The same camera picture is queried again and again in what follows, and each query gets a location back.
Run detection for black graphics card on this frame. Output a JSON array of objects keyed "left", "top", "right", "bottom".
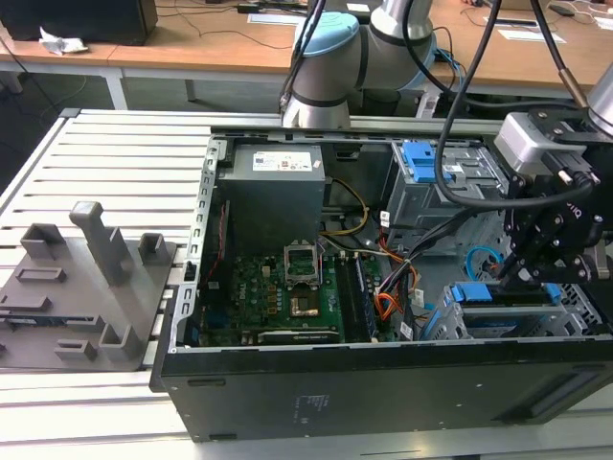
[{"left": 241, "top": 326, "right": 344, "bottom": 346}]

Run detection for grey metal drive cage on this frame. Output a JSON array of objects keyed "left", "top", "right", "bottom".
[{"left": 385, "top": 141, "right": 517, "bottom": 253}]

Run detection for blue cable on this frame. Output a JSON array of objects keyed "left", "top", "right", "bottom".
[{"left": 433, "top": 47, "right": 468, "bottom": 100}]

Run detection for CPU socket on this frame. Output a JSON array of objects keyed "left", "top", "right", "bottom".
[{"left": 289, "top": 294, "right": 321, "bottom": 319}]

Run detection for blue plastic drive latch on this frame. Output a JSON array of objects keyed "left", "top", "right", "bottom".
[{"left": 401, "top": 140, "right": 454, "bottom": 184}]

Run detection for black wire bundle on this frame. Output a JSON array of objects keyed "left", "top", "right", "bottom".
[{"left": 373, "top": 205, "right": 509, "bottom": 339}]

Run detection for grey power supply unit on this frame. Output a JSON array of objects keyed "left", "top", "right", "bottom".
[{"left": 215, "top": 143, "right": 328, "bottom": 246}]

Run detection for white paper sheet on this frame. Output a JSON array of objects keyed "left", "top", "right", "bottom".
[
  {"left": 247, "top": 12, "right": 299, "bottom": 26},
  {"left": 497, "top": 28, "right": 567, "bottom": 45}
]

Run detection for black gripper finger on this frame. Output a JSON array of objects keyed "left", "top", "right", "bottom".
[
  {"left": 496, "top": 174, "right": 559, "bottom": 288},
  {"left": 516, "top": 239, "right": 600, "bottom": 288}
]

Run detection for metal socket cover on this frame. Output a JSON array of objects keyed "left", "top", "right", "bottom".
[{"left": 284, "top": 241, "right": 320, "bottom": 288}]

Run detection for orange wire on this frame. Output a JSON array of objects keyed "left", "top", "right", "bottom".
[{"left": 375, "top": 292, "right": 406, "bottom": 323}]

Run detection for crumpled white paper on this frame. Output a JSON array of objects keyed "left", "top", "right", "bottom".
[{"left": 37, "top": 26, "right": 90, "bottom": 57}]

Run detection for yellow wire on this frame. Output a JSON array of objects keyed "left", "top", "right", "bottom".
[{"left": 318, "top": 176, "right": 371, "bottom": 239}]

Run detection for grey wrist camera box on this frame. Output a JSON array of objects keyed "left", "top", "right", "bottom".
[{"left": 492, "top": 113, "right": 588, "bottom": 173}]

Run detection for black open PC case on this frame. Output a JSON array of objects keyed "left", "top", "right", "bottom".
[{"left": 148, "top": 125, "right": 613, "bottom": 443}]

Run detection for grey parts rack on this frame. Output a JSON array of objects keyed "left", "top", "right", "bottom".
[{"left": 0, "top": 200, "right": 179, "bottom": 373}]

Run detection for hard disk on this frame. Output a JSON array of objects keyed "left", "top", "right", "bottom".
[{"left": 420, "top": 281, "right": 565, "bottom": 341}]

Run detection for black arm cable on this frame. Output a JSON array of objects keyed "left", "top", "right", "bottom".
[{"left": 277, "top": 0, "right": 327, "bottom": 114}]

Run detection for RAM stick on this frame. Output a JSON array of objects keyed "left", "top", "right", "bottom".
[{"left": 353, "top": 256, "right": 379, "bottom": 339}]

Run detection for green motherboard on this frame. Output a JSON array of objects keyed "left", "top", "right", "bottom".
[{"left": 200, "top": 248, "right": 413, "bottom": 346}]

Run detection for wooden desk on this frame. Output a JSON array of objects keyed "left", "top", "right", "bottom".
[{"left": 0, "top": 0, "right": 613, "bottom": 114}]

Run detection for black box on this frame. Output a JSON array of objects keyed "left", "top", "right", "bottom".
[{"left": 0, "top": 0, "right": 159, "bottom": 47}]

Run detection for blue disk wire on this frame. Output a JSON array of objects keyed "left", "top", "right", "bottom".
[{"left": 466, "top": 243, "right": 505, "bottom": 285}]

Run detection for grey metal disk bay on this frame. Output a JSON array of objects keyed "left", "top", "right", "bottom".
[{"left": 420, "top": 281, "right": 602, "bottom": 342}]

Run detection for thick black camera cable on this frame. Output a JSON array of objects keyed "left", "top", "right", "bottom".
[{"left": 433, "top": 0, "right": 591, "bottom": 212}]

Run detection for black cable metal plug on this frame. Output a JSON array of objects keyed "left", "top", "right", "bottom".
[{"left": 529, "top": 0, "right": 589, "bottom": 109}]

